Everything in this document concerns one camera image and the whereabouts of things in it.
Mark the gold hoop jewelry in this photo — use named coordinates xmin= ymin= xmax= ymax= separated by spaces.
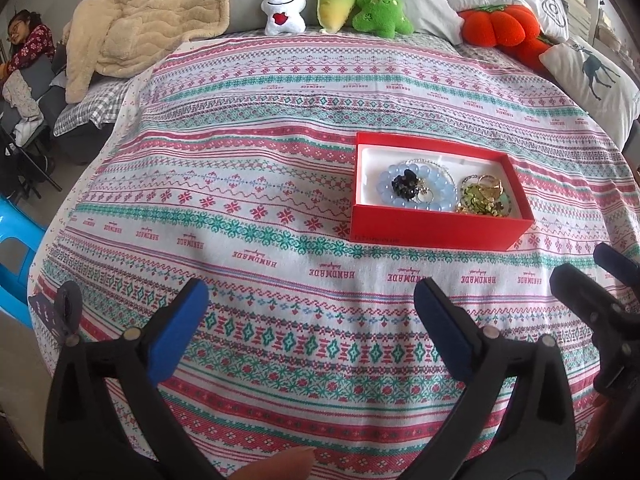
xmin=462 ymin=174 xmax=505 ymax=201

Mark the green tree plush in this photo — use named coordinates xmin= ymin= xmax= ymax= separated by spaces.
xmin=351 ymin=0 xmax=415 ymax=39

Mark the person's left hand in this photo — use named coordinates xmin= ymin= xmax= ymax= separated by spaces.
xmin=227 ymin=447 xmax=316 ymax=480

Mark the black folding chair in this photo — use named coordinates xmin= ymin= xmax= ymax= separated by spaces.
xmin=0 ymin=120 xmax=63 ymax=206

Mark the stack of books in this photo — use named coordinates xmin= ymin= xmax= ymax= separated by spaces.
xmin=557 ymin=0 xmax=596 ymax=41

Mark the gold sequin jewelry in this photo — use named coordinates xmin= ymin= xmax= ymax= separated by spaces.
xmin=455 ymin=185 xmax=512 ymax=219

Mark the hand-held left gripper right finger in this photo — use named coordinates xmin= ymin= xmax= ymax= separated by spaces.
xmin=400 ymin=276 xmax=578 ymax=480

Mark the white deer print pillow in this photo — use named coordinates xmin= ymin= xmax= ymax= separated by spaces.
xmin=537 ymin=40 xmax=640 ymax=123

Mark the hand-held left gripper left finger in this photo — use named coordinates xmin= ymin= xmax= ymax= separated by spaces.
xmin=42 ymin=277 xmax=221 ymax=480

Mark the silver bead chain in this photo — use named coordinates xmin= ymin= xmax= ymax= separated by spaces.
xmin=402 ymin=157 xmax=453 ymax=181

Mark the white bunny plush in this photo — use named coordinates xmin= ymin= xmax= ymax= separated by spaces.
xmin=261 ymin=0 xmax=308 ymax=37

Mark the orange pumpkin plush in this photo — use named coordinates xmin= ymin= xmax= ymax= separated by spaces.
xmin=459 ymin=4 xmax=540 ymax=48
xmin=517 ymin=35 xmax=558 ymax=73

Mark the blue bead bracelet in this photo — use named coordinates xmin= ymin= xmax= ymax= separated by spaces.
xmin=374 ymin=162 xmax=458 ymax=211

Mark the red jewelry box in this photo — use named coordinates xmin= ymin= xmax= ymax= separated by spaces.
xmin=349 ymin=131 xmax=535 ymax=252

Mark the patterned red green bedspread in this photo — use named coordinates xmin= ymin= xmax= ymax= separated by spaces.
xmin=27 ymin=30 xmax=640 ymax=480

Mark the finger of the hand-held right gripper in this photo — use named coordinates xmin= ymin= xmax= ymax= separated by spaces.
xmin=550 ymin=264 xmax=626 ymax=341
xmin=595 ymin=242 xmax=640 ymax=301

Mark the beige fleece blanket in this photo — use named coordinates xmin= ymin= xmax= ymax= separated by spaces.
xmin=65 ymin=0 xmax=251 ymax=106

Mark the blue plastic stool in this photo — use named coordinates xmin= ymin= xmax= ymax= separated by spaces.
xmin=0 ymin=195 xmax=48 ymax=331

